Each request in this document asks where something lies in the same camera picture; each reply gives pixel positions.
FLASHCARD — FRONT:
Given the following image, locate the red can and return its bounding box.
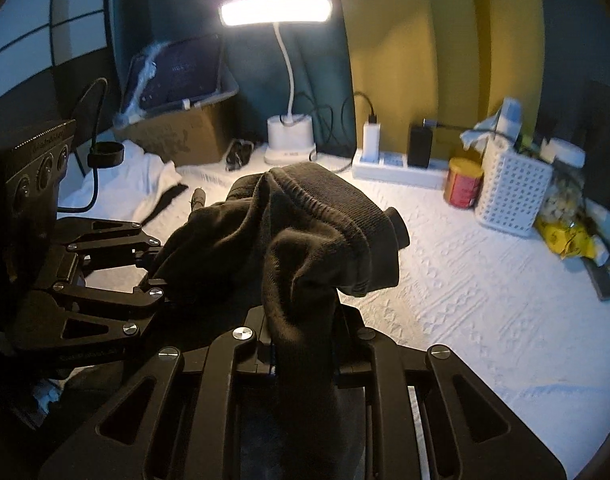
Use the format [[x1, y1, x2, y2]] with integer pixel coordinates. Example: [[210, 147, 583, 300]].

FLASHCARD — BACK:
[[444, 156, 484, 209]]

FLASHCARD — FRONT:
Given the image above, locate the glass jar with white lid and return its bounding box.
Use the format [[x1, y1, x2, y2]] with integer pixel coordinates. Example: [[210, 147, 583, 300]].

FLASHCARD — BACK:
[[537, 137, 586, 226]]

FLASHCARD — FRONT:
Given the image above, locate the yellow curtain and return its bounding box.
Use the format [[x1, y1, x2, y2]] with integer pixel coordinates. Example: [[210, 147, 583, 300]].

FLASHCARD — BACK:
[[335, 0, 546, 161]]

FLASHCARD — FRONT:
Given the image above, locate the crumpled white tissue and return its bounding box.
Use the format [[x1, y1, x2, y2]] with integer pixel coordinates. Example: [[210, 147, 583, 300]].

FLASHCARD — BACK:
[[460, 110, 506, 150]]

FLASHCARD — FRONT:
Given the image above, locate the black round cap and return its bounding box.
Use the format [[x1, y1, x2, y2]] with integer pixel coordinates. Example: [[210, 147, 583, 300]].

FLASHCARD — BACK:
[[88, 142, 124, 168]]

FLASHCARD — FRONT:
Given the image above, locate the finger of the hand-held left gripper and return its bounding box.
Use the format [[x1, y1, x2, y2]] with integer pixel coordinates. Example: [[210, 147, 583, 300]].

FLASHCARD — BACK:
[[58, 217, 163, 266], [12, 282, 168, 353]]

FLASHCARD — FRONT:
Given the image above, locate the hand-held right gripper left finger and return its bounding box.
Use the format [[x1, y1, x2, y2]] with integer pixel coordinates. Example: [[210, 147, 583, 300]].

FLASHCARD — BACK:
[[38, 305, 278, 480]]

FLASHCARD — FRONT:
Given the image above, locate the black charger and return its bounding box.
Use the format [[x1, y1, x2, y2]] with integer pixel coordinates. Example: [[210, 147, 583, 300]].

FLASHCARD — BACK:
[[407, 122, 434, 168]]

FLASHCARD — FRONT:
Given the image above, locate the white perforated basket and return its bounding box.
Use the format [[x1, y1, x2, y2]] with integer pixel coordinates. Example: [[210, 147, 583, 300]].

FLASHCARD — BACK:
[[475, 137, 554, 237]]

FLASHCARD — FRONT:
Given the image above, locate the brown t-shirt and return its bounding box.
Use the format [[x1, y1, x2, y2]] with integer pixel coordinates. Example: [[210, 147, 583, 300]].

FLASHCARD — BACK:
[[148, 161, 411, 480]]

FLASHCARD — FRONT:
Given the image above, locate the blue and white bottle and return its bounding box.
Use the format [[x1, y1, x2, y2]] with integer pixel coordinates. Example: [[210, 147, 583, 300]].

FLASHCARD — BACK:
[[500, 97, 523, 142]]

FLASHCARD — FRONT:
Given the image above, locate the dark window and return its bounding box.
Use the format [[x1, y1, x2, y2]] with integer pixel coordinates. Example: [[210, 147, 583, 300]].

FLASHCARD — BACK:
[[535, 0, 610, 211]]

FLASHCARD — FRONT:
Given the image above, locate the white charger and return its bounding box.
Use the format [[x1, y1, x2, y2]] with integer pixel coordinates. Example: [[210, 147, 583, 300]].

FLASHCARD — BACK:
[[361, 116, 383, 163]]

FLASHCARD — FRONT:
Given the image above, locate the grey phone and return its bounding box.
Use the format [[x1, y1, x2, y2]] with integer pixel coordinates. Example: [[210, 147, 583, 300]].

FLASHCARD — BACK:
[[585, 260, 610, 302]]

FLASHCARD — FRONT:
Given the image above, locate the yellow snack packet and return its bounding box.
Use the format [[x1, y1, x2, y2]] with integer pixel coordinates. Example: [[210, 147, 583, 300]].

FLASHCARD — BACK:
[[535, 220, 608, 261]]

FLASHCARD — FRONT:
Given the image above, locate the white power strip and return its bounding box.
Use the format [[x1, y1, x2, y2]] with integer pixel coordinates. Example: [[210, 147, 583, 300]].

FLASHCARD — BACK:
[[352, 152, 448, 190]]

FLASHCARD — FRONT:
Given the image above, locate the white cloth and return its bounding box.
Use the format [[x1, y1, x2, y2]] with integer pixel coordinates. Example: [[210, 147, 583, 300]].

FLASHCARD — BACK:
[[60, 140, 186, 226]]

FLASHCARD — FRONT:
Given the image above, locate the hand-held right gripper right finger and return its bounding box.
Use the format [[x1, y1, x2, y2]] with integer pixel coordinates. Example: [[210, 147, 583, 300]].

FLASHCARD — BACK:
[[335, 305, 568, 480]]

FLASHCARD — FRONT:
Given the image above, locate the white desk lamp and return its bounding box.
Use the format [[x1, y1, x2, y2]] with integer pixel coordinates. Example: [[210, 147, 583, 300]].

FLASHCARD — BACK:
[[219, 0, 332, 165]]

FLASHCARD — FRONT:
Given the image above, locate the small black gadget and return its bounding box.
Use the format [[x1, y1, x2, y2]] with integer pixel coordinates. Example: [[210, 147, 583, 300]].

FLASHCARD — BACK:
[[225, 139, 255, 172]]

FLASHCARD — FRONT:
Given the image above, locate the cardboard box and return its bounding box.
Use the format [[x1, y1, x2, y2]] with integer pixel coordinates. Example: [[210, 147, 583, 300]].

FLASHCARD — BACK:
[[114, 95, 238, 167]]

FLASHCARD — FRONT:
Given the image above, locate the thin black cable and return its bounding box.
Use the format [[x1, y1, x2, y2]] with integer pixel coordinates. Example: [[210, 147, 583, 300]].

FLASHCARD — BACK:
[[58, 77, 111, 211]]

